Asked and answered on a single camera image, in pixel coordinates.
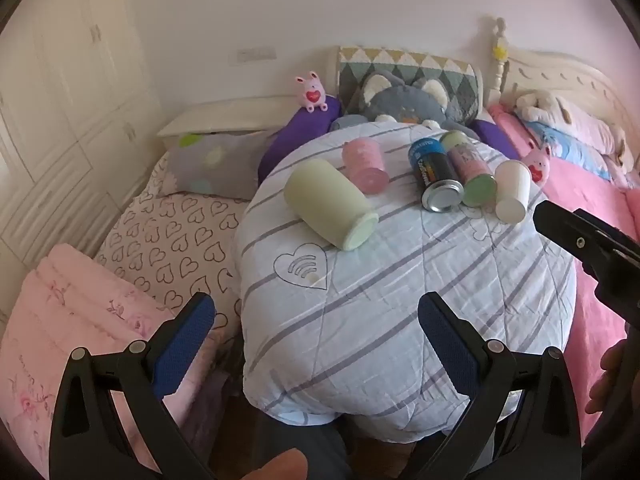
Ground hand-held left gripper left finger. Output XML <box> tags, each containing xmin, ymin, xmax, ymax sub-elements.
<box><xmin>48</xmin><ymin>291</ymin><xmax>217</xmax><ymax>480</ymax></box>

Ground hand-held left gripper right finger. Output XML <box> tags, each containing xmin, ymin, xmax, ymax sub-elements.
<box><xmin>418</xmin><ymin>291</ymin><xmax>584</xmax><ymax>480</ymax></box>

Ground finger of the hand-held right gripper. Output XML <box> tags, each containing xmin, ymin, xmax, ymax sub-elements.
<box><xmin>532</xmin><ymin>201</ymin><xmax>640</xmax><ymax>331</ymax></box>

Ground white paper cup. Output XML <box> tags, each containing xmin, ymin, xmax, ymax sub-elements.
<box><xmin>494</xmin><ymin>159</ymin><xmax>532</xmax><ymax>223</ymax></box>

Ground pale green cup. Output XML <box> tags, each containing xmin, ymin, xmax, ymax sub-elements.
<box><xmin>284</xmin><ymin>158</ymin><xmax>380</xmax><ymax>252</ymax></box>

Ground pink cup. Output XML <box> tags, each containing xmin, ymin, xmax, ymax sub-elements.
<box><xmin>342</xmin><ymin>138</ymin><xmax>390</xmax><ymax>196</ymax></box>

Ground person's right hand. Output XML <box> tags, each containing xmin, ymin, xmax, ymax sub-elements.
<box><xmin>587</xmin><ymin>340</ymin><xmax>640</xmax><ymax>415</ymax></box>

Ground pink bedspread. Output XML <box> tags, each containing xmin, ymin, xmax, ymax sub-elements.
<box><xmin>487</xmin><ymin>105</ymin><xmax>640</xmax><ymax>411</ymax></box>

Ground pink bunny toy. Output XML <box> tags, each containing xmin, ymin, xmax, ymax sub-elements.
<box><xmin>294</xmin><ymin>71</ymin><xmax>330</xmax><ymax>112</ymax></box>
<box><xmin>520</xmin><ymin>146</ymin><xmax>552</xmax><ymax>188</ymax></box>

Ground blue printed pillow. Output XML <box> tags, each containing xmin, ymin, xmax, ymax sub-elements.
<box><xmin>525</xmin><ymin>120</ymin><xmax>616</xmax><ymax>181</ymax></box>

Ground grey striped white quilt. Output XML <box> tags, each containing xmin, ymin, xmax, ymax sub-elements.
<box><xmin>234</xmin><ymin>121</ymin><xmax>578</xmax><ymax>445</ymax></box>

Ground heart print bedsheet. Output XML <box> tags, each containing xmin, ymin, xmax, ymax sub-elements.
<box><xmin>95</xmin><ymin>152</ymin><xmax>251</xmax><ymax>341</ymax></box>

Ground pink green-lidded can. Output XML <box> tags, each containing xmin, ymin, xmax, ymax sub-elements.
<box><xmin>440</xmin><ymin>130</ymin><xmax>498</xmax><ymax>207</ymax></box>

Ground purple pillow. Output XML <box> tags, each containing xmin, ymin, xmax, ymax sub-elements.
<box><xmin>257</xmin><ymin>96</ymin><xmax>343</xmax><ymax>183</ymax></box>
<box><xmin>470</xmin><ymin>119</ymin><xmax>521</xmax><ymax>161</ymax></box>

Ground pink floral folded blanket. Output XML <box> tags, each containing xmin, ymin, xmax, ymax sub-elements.
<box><xmin>0</xmin><ymin>244</ymin><xmax>221</xmax><ymax>471</ymax></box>

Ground white dog plush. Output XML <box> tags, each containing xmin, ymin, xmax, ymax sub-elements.
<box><xmin>515</xmin><ymin>89</ymin><xmax>628</xmax><ymax>156</ymax></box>

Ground blue and black can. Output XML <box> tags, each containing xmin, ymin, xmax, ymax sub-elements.
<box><xmin>408</xmin><ymin>137</ymin><xmax>466</xmax><ymax>213</ymax></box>

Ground person's dark pants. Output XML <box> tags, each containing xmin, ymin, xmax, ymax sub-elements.
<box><xmin>250</xmin><ymin>405</ymin><xmax>351</xmax><ymax>480</ymax></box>

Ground white bed headboard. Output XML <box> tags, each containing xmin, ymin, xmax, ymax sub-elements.
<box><xmin>480</xmin><ymin>16</ymin><xmax>640</xmax><ymax>126</ymax></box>

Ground grey dotted pillow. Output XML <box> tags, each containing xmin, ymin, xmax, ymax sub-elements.
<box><xmin>159</xmin><ymin>130</ymin><xmax>281</xmax><ymax>201</ymax></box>

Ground diamond pattern cushion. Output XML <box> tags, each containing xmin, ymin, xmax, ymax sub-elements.
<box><xmin>336</xmin><ymin>46</ymin><xmax>483</xmax><ymax>116</ymax></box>

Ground grey cat plush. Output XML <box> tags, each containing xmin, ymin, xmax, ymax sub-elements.
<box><xmin>330</xmin><ymin>71</ymin><xmax>481</xmax><ymax>133</ymax></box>

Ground cream pillow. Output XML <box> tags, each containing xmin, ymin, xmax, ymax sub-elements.
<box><xmin>156</xmin><ymin>96</ymin><xmax>301</xmax><ymax>137</ymax></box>

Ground white wardrobe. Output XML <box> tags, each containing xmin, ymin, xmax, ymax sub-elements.
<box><xmin>0</xmin><ymin>0</ymin><xmax>166</xmax><ymax>311</ymax></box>

